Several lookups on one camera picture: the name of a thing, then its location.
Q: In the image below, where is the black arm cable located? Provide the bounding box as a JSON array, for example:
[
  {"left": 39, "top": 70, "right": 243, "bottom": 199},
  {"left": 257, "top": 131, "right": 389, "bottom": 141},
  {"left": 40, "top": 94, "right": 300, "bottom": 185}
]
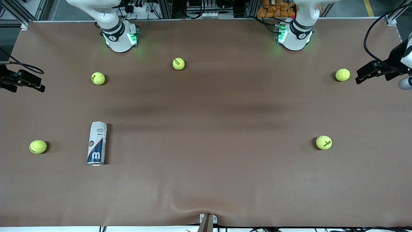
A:
[
  {"left": 0, "top": 48, "right": 45, "bottom": 75},
  {"left": 363, "top": 3, "right": 412, "bottom": 73}
]

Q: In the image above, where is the white power strip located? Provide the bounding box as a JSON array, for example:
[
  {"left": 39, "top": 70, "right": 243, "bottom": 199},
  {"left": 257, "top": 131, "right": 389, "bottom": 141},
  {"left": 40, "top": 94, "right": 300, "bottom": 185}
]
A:
[{"left": 125, "top": 3, "right": 152, "bottom": 14}]

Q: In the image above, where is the aluminium frame beam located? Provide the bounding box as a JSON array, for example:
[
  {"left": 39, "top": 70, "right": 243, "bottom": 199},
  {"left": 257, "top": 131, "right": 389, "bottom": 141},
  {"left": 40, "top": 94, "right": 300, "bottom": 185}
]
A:
[
  {"left": 0, "top": 0, "right": 36, "bottom": 31},
  {"left": 385, "top": 0, "right": 412, "bottom": 26}
]

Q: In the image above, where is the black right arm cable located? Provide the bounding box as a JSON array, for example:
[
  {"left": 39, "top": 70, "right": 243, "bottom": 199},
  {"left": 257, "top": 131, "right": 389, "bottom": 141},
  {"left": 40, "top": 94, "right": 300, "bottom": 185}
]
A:
[{"left": 0, "top": 48, "right": 45, "bottom": 75}]

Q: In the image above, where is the brown table mat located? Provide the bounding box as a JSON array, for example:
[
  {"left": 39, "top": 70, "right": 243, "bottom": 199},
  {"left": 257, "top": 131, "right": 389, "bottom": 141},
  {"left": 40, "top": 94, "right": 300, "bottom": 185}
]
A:
[{"left": 0, "top": 19, "right": 412, "bottom": 227}]

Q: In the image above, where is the white blue tennis ball can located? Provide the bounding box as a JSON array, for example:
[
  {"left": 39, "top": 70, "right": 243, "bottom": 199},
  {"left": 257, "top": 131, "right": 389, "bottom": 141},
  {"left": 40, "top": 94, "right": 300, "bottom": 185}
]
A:
[{"left": 86, "top": 121, "right": 108, "bottom": 166}]

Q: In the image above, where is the orange mesh bag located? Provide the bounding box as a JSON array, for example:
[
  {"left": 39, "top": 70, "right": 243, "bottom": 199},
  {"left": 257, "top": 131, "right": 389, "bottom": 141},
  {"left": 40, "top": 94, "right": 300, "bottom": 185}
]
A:
[{"left": 257, "top": 0, "right": 298, "bottom": 18}]

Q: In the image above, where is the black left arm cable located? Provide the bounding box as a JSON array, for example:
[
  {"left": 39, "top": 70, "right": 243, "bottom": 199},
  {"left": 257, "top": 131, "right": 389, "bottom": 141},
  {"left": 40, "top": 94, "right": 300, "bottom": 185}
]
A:
[{"left": 363, "top": 3, "right": 412, "bottom": 73}]

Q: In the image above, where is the grey metal mount bracket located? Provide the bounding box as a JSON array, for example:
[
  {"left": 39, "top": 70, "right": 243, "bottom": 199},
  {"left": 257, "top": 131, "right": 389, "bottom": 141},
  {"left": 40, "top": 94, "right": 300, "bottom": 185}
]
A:
[{"left": 197, "top": 213, "right": 218, "bottom": 232}]

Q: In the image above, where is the aluminium frame post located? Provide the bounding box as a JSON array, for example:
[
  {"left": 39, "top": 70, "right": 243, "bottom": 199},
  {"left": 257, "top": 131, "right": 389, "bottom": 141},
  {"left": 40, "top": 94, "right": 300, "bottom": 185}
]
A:
[
  {"left": 246, "top": 0, "right": 259, "bottom": 18},
  {"left": 160, "top": 0, "right": 173, "bottom": 19}
]

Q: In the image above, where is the yellow Wilson tennis ball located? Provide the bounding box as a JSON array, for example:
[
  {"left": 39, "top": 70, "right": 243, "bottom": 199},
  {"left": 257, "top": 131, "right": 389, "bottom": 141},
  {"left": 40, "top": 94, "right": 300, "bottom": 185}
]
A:
[{"left": 91, "top": 72, "right": 106, "bottom": 85}]

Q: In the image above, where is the yellow Head tennis ball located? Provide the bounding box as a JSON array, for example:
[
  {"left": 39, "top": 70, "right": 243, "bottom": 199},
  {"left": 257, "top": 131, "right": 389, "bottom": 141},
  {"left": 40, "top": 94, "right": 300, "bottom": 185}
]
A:
[{"left": 29, "top": 140, "right": 47, "bottom": 154}]

